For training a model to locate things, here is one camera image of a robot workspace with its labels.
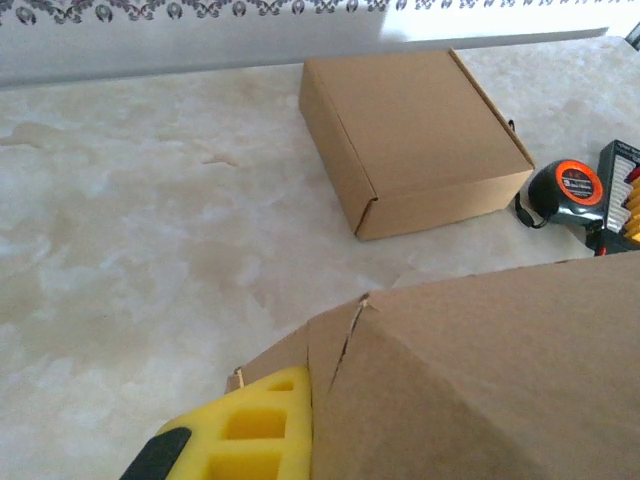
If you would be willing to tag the black charger board yellow connectors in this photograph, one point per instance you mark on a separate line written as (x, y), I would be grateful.
(625, 200)

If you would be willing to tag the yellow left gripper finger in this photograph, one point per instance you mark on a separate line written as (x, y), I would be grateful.
(250, 435)

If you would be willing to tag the brown cardboard box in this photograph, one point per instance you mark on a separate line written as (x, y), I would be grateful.
(415, 140)
(475, 380)

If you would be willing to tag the black and orange tape measure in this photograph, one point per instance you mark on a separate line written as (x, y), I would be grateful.
(570, 192)

